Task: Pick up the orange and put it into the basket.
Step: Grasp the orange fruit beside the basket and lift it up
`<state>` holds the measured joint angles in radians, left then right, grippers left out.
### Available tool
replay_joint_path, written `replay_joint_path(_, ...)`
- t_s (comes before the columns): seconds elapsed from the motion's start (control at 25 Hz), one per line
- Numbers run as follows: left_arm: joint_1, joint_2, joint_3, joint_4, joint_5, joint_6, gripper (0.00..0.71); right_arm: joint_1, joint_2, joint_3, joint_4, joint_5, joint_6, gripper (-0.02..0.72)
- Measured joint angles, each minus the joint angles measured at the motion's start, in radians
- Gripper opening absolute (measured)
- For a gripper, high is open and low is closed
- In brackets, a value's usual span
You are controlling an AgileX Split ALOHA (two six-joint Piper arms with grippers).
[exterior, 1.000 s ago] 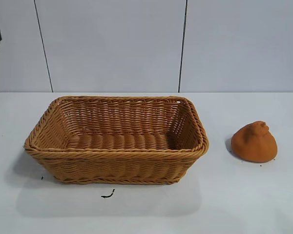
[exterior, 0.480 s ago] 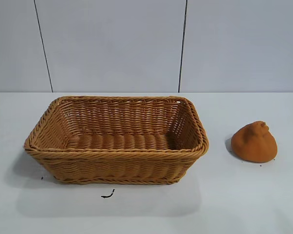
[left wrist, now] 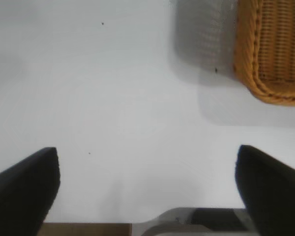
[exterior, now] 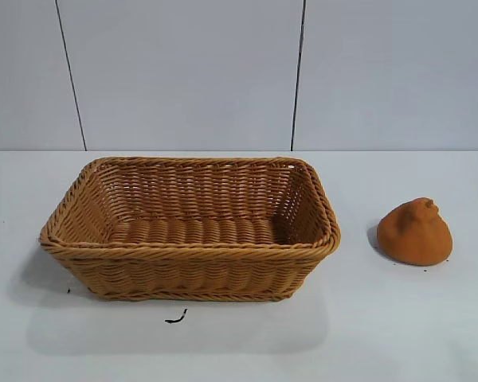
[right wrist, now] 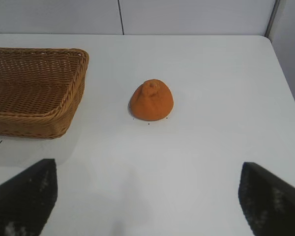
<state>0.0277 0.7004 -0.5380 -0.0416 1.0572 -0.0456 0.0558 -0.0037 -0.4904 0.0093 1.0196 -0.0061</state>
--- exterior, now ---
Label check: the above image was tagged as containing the brown woven wicker basket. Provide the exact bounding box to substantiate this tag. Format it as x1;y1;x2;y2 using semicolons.
37;155;342;302

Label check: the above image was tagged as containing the small black curved scrap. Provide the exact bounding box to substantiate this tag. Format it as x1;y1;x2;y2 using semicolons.
164;308;188;324

